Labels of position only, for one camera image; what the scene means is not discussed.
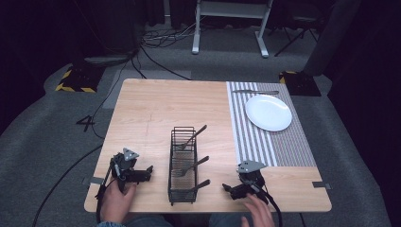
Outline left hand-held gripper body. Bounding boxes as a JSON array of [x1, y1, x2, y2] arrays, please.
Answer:
[[110, 147, 141, 194]]

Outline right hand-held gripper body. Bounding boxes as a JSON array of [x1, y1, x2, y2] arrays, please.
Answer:
[[235, 160, 270, 203]]

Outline person's right hand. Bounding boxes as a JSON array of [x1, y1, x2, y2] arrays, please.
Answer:
[[240, 192, 276, 227]]

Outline person's left hand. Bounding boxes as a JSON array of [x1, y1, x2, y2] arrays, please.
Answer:
[[99, 179, 138, 224]]

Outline grey striped placemat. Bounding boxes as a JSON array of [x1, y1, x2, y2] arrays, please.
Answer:
[[225, 80, 318, 168]]

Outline grey tape piece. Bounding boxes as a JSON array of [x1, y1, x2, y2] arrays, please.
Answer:
[[311, 181, 333, 190], [81, 176, 105, 186]]

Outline metal fork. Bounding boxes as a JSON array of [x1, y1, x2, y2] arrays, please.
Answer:
[[171, 155, 210, 179]]

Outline person's legs in jeans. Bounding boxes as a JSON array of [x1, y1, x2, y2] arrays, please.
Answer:
[[124, 213, 251, 227]]

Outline utensils in rack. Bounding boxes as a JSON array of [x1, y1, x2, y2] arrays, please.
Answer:
[[175, 124, 208, 152]]

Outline white round plate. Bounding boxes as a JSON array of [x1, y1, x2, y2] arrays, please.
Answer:
[[244, 94, 293, 132]]

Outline metal table knife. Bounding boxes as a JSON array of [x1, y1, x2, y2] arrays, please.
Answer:
[[232, 89, 280, 96]]

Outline black yellow striped floor base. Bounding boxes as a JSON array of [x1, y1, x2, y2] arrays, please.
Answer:
[[278, 70, 323, 97], [54, 63, 106, 95]]

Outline black tripod stand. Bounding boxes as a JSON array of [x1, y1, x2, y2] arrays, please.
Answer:
[[273, 12, 320, 58]]

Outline metal cutlery with dark handle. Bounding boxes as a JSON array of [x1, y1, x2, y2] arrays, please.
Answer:
[[184, 179, 212, 194]]

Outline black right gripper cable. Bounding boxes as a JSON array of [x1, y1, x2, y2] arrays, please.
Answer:
[[258, 185, 284, 227]]

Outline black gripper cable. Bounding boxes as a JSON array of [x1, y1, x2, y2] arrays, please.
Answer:
[[258, 185, 284, 227], [95, 162, 115, 224]]

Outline black wire cutlery rack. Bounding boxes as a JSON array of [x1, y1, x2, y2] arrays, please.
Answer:
[[167, 126, 200, 206]]

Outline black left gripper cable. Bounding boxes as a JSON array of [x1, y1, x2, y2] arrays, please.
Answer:
[[95, 162, 115, 224]]

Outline black floor cable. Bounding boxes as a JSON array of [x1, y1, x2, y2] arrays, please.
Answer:
[[31, 143, 105, 227]]

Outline bundle of floor cables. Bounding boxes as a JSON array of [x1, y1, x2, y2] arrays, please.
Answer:
[[138, 18, 202, 50]]

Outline white metal desk frame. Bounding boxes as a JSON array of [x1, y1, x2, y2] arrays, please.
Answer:
[[191, 0, 274, 59]]

